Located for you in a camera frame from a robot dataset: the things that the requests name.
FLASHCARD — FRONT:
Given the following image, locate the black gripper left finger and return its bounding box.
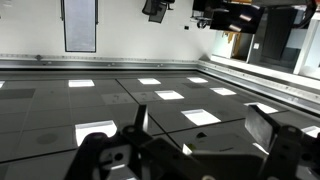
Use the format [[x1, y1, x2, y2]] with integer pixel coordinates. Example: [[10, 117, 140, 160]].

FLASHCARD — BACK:
[[64, 104, 158, 180]]

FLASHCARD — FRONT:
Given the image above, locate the black desk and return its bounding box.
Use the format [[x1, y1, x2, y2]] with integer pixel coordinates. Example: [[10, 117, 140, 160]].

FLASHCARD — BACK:
[[192, 0, 266, 35]]

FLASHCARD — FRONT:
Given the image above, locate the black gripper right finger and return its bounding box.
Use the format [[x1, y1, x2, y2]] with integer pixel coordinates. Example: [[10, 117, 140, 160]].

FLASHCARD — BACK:
[[244, 104, 320, 180]]

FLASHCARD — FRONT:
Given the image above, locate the white whiteboard black frame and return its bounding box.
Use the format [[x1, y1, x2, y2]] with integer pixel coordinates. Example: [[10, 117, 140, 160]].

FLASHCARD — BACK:
[[60, 0, 100, 54]]

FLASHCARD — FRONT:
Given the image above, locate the black office chair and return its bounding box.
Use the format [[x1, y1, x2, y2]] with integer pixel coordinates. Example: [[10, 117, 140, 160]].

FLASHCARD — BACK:
[[141, 0, 176, 24]]

